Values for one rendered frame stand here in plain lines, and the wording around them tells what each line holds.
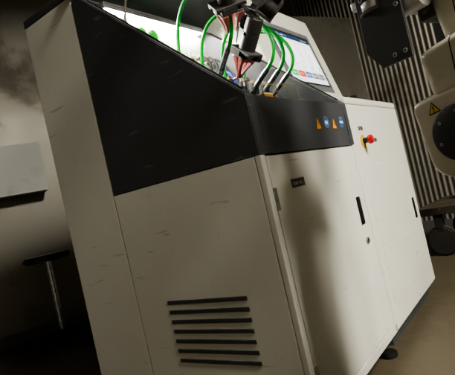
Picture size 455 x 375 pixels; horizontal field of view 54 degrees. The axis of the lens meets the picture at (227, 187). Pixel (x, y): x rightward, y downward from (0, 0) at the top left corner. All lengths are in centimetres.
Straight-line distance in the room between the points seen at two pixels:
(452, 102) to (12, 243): 327
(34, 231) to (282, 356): 277
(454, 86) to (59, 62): 127
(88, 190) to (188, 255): 47
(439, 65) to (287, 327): 71
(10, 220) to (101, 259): 215
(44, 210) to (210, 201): 262
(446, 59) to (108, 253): 116
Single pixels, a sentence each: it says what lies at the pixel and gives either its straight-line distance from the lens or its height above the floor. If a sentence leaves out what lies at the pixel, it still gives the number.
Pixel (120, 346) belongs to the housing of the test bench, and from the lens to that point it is 168.
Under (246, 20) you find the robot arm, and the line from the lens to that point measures 154.
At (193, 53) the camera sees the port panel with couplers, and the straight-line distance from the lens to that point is 200.
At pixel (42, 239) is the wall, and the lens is 374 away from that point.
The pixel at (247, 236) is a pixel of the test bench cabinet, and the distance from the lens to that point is 120.
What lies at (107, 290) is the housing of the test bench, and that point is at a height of 48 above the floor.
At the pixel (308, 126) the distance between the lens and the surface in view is 144.
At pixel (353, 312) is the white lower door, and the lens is 151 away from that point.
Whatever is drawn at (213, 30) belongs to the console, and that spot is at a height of 145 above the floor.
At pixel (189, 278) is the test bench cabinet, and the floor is 49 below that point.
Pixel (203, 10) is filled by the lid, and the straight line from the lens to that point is 208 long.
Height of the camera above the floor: 70
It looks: 1 degrees up
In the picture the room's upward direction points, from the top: 13 degrees counter-clockwise
